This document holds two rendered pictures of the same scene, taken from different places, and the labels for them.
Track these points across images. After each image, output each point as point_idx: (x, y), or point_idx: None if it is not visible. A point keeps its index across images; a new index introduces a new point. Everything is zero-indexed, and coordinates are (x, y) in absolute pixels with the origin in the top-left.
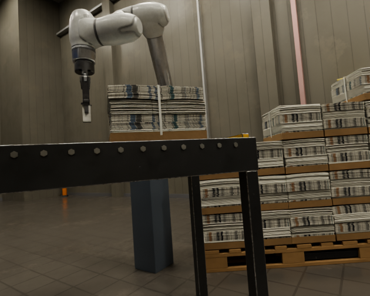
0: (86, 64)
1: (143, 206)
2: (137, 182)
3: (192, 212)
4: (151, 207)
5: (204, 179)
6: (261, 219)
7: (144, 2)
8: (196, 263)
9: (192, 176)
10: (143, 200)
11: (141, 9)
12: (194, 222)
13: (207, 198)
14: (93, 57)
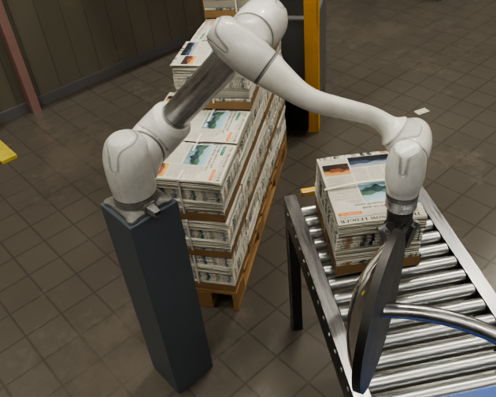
0: None
1: (185, 314)
2: (169, 293)
3: (298, 263)
4: (199, 304)
5: (227, 216)
6: None
7: (272, 8)
8: (299, 303)
9: None
10: (183, 308)
11: (281, 31)
12: (300, 270)
13: (231, 235)
14: None
